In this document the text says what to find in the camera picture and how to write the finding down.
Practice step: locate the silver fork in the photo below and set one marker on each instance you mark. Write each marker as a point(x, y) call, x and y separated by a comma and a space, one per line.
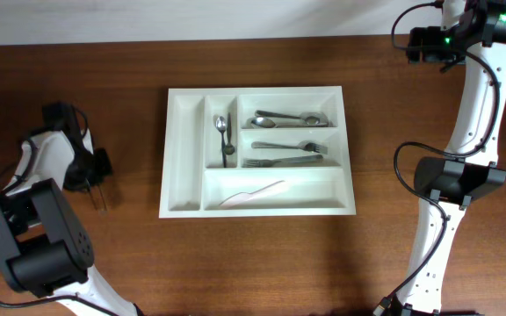
point(310, 147)
point(273, 163)

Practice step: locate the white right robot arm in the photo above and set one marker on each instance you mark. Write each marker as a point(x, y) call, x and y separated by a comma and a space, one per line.
point(472, 34)

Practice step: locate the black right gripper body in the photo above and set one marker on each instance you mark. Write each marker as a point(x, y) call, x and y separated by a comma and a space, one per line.
point(437, 38)

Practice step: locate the small bent metal spoon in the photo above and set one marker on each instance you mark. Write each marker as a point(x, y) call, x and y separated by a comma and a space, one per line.
point(221, 126)

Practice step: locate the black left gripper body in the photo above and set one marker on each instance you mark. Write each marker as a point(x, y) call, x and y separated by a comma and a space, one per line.
point(94, 167)

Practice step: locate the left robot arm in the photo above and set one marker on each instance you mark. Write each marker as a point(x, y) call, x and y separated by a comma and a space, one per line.
point(44, 248)

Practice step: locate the pink plastic knife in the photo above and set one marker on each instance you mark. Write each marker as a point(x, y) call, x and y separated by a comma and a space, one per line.
point(265, 192)

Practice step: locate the metal tweezers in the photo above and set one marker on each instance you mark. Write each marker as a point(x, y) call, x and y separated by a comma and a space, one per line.
point(97, 197)

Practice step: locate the white plastic cutlery tray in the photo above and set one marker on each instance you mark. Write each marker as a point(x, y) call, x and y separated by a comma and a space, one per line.
point(195, 182)

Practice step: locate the small silver teaspoon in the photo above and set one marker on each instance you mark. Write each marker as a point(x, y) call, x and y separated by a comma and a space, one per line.
point(229, 149)

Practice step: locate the large silver spoon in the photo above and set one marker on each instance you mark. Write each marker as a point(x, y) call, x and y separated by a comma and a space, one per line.
point(310, 118)
point(262, 122)

